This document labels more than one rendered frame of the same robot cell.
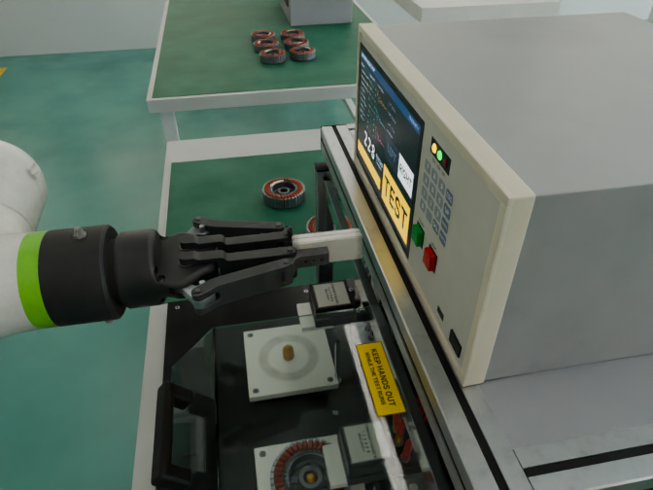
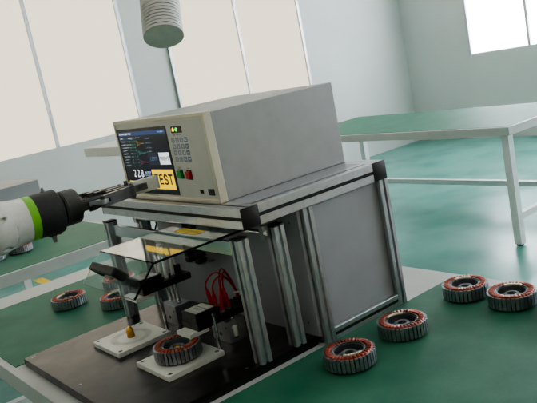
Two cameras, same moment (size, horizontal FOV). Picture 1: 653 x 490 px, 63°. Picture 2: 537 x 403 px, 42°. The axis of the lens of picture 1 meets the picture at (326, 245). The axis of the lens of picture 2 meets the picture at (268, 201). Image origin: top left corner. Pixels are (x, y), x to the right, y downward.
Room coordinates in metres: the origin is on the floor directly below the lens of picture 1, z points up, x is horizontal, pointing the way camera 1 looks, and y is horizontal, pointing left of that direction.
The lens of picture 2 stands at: (-1.12, 0.44, 1.40)
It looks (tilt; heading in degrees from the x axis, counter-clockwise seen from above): 11 degrees down; 334
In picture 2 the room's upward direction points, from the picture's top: 11 degrees counter-clockwise
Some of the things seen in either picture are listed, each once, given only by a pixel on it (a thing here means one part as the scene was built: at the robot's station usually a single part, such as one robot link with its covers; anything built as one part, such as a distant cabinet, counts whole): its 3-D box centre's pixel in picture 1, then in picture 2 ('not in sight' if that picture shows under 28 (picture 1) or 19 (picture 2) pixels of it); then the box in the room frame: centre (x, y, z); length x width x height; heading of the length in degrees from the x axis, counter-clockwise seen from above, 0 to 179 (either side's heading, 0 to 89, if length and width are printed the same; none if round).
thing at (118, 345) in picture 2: not in sight; (131, 338); (0.63, 0.07, 0.78); 0.15 x 0.15 x 0.01; 11
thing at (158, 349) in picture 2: not in sight; (177, 349); (0.39, 0.02, 0.80); 0.11 x 0.11 x 0.04
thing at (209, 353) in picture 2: not in sight; (180, 358); (0.39, 0.02, 0.78); 0.15 x 0.15 x 0.01; 11
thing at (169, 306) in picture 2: not in sight; (177, 310); (0.66, -0.07, 0.80); 0.07 x 0.05 x 0.06; 11
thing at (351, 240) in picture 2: not in sight; (354, 257); (0.27, -0.41, 0.91); 0.28 x 0.03 x 0.32; 101
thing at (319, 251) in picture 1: (304, 263); (138, 188); (0.40, 0.02, 1.18); 0.05 x 0.03 x 0.01; 101
